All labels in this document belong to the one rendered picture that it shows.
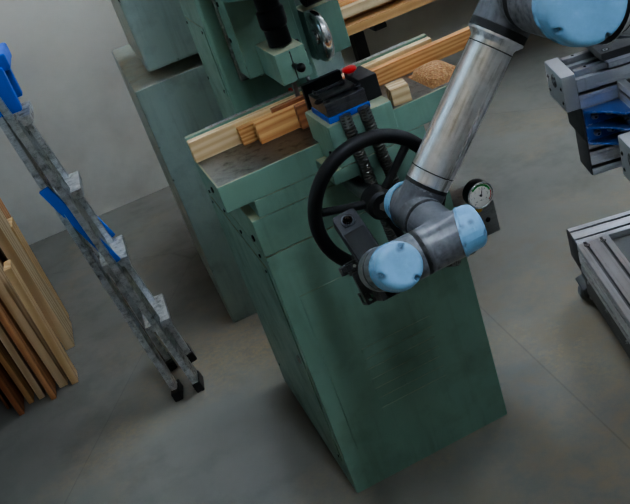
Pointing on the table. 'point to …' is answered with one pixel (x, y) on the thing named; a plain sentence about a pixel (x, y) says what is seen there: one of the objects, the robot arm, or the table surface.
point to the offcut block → (398, 92)
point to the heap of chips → (433, 73)
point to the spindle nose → (273, 22)
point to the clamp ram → (319, 84)
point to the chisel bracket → (285, 55)
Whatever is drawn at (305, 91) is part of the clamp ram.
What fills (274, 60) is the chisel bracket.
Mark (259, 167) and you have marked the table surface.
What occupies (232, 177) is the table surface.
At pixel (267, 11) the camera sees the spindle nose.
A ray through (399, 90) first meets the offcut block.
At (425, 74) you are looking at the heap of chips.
